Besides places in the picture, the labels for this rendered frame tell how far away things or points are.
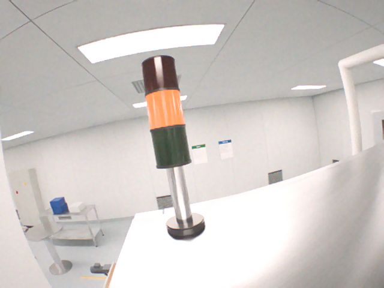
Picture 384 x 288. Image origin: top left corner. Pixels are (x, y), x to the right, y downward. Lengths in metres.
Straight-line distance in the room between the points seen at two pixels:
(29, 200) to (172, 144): 7.15
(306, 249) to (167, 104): 0.24
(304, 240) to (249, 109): 6.01
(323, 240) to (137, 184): 5.67
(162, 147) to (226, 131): 5.61
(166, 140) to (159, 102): 0.05
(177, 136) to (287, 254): 0.19
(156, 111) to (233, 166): 5.76
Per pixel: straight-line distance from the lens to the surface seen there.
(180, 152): 0.25
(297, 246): 0.23
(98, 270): 2.46
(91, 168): 6.09
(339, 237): 0.25
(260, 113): 6.34
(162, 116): 0.25
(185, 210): 0.28
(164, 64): 0.27
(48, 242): 4.28
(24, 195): 7.40
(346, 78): 1.20
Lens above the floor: 2.24
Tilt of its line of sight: 3 degrees down
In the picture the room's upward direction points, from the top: 9 degrees counter-clockwise
